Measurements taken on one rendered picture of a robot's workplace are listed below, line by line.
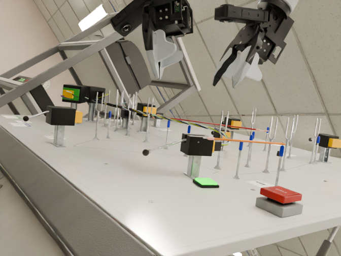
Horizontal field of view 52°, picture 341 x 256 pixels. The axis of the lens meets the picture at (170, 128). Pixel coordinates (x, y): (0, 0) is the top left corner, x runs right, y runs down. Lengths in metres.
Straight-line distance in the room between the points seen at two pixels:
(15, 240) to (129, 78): 1.29
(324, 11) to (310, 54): 0.41
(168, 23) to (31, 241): 0.45
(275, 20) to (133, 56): 1.11
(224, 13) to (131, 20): 0.19
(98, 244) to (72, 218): 0.09
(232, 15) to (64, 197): 0.47
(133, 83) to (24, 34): 6.63
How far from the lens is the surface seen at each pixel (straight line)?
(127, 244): 0.44
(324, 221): 0.65
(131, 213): 0.53
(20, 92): 1.56
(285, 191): 0.64
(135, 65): 1.84
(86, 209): 0.54
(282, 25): 0.83
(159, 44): 0.70
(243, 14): 0.77
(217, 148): 0.76
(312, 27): 3.25
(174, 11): 0.71
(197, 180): 0.71
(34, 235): 0.65
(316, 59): 3.37
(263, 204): 0.63
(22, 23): 8.40
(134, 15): 0.76
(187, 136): 0.73
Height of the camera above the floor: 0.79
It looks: 24 degrees up
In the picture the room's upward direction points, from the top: 53 degrees clockwise
